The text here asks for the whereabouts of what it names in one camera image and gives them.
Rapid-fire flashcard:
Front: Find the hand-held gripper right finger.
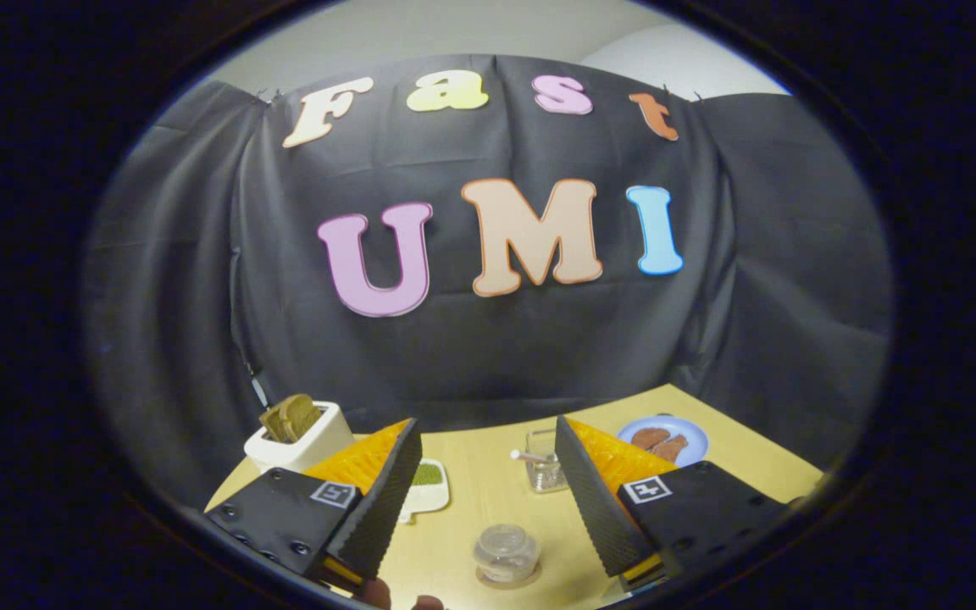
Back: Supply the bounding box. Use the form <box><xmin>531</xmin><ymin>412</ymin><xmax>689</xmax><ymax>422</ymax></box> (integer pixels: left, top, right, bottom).
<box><xmin>554</xmin><ymin>415</ymin><xmax>790</xmax><ymax>593</ymax></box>

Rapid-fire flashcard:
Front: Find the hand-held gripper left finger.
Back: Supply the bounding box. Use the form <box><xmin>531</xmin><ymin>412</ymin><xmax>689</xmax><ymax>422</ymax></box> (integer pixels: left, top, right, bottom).
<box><xmin>204</xmin><ymin>418</ymin><xmax>424</xmax><ymax>594</ymax></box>

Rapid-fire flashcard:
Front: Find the clear glass cup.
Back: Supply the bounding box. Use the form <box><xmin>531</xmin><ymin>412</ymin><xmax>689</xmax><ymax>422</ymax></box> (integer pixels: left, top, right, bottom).
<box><xmin>525</xmin><ymin>429</ymin><xmax>571</xmax><ymax>494</ymax></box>

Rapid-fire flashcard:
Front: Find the clear round bottle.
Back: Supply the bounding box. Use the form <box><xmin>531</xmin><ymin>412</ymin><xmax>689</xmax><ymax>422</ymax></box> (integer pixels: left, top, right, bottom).
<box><xmin>473</xmin><ymin>524</ymin><xmax>541</xmax><ymax>583</ymax></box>

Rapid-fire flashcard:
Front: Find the white leaf-shaped dish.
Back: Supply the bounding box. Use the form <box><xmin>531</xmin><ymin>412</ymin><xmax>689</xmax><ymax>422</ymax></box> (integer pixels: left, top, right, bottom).
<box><xmin>397</xmin><ymin>457</ymin><xmax>452</xmax><ymax>524</ymax></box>

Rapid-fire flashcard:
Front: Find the white toaster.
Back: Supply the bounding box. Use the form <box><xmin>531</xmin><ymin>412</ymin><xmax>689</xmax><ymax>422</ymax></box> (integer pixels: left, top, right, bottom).
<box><xmin>243</xmin><ymin>401</ymin><xmax>358</xmax><ymax>474</ymax></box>

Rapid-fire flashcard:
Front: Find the wooden table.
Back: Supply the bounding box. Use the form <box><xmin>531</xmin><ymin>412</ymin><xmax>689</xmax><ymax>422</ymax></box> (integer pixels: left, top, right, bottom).
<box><xmin>204</xmin><ymin>383</ymin><xmax>826</xmax><ymax>610</ymax></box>

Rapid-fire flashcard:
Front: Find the brown toast slice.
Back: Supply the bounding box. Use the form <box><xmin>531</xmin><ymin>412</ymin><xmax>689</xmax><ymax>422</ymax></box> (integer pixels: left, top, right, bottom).
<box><xmin>259</xmin><ymin>405</ymin><xmax>294</xmax><ymax>444</ymax></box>
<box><xmin>279</xmin><ymin>394</ymin><xmax>324</xmax><ymax>441</ymax></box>

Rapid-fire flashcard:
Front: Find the blue plate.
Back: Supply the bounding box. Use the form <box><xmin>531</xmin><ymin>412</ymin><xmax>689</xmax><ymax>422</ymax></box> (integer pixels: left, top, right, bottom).
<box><xmin>617</xmin><ymin>415</ymin><xmax>709</xmax><ymax>469</ymax></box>

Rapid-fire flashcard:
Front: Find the black backdrop cloth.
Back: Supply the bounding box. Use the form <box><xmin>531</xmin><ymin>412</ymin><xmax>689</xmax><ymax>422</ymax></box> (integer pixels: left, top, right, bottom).
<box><xmin>86</xmin><ymin>53</ymin><xmax>894</xmax><ymax>509</ymax></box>

